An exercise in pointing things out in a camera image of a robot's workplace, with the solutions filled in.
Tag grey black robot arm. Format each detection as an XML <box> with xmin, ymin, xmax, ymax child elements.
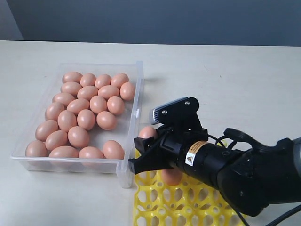
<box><xmin>129</xmin><ymin>126</ymin><xmax>301</xmax><ymax>217</ymax></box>

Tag brown egg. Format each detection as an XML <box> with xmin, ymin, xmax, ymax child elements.
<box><xmin>161</xmin><ymin>169</ymin><xmax>183</xmax><ymax>186</ymax></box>
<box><xmin>111</xmin><ymin>73</ymin><xmax>129</xmax><ymax>88</ymax></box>
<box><xmin>120</xmin><ymin>82</ymin><xmax>135</xmax><ymax>101</ymax></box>
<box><xmin>79</xmin><ymin>146</ymin><xmax>104</xmax><ymax>159</ymax></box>
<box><xmin>80</xmin><ymin>73</ymin><xmax>96</xmax><ymax>87</ymax></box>
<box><xmin>35</xmin><ymin>120</ymin><xmax>58</xmax><ymax>142</ymax></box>
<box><xmin>61</xmin><ymin>81</ymin><xmax>82</xmax><ymax>96</ymax></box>
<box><xmin>45</xmin><ymin>130</ymin><xmax>68</xmax><ymax>151</ymax></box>
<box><xmin>62</xmin><ymin>71</ymin><xmax>83</xmax><ymax>83</ymax></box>
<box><xmin>52</xmin><ymin>93</ymin><xmax>75</xmax><ymax>107</ymax></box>
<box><xmin>77</xmin><ymin>85</ymin><xmax>98</xmax><ymax>100</ymax></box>
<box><xmin>98</xmin><ymin>85</ymin><xmax>120</xmax><ymax>100</ymax></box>
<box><xmin>45</xmin><ymin>102</ymin><xmax>65</xmax><ymax>121</ymax></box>
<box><xmin>57</xmin><ymin>110</ymin><xmax>77</xmax><ymax>132</ymax></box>
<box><xmin>138</xmin><ymin>126</ymin><xmax>158</xmax><ymax>139</ymax></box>
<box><xmin>66</xmin><ymin>98</ymin><xmax>90</xmax><ymax>115</ymax></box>
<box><xmin>95</xmin><ymin>74</ymin><xmax>111</xmax><ymax>89</ymax></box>
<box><xmin>103</xmin><ymin>140</ymin><xmax>125</xmax><ymax>160</ymax></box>
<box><xmin>77</xmin><ymin>109</ymin><xmax>95</xmax><ymax>131</ymax></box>
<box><xmin>107</xmin><ymin>96</ymin><xmax>125</xmax><ymax>115</ymax></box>
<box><xmin>90</xmin><ymin>96</ymin><xmax>107</xmax><ymax>114</ymax></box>
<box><xmin>25</xmin><ymin>140</ymin><xmax>48</xmax><ymax>157</ymax></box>
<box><xmin>96</xmin><ymin>111</ymin><xmax>117</xmax><ymax>130</ymax></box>
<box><xmin>67</xmin><ymin>126</ymin><xmax>89</xmax><ymax>148</ymax></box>
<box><xmin>49</xmin><ymin>145</ymin><xmax>79</xmax><ymax>158</ymax></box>

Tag yellow plastic egg tray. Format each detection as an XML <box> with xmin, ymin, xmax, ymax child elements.
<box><xmin>133</xmin><ymin>138</ymin><xmax>250</xmax><ymax>226</ymax></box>

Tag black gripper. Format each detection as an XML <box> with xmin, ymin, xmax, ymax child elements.
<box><xmin>128</xmin><ymin>126</ymin><xmax>208</xmax><ymax>175</ymax></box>

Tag clear plastic egg bin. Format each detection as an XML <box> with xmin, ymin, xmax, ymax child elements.
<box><xmin>11</xmin><ymin>61</ymin><xmax>144</xmax><ymax>188</ymax></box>

